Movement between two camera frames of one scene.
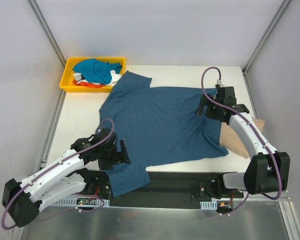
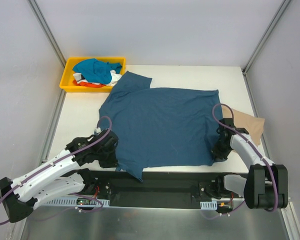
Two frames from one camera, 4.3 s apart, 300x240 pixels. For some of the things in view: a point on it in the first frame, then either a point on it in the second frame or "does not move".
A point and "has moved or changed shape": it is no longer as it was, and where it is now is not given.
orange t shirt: x=87 y=84 does not move
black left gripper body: x=120 y=157 does not move
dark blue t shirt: x=158 y=126 has moved or changed shape
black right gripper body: x=208 y=108 -> x=219 y=151
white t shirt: x=115 y=77 does not move
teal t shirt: x=95 y=70 does not move
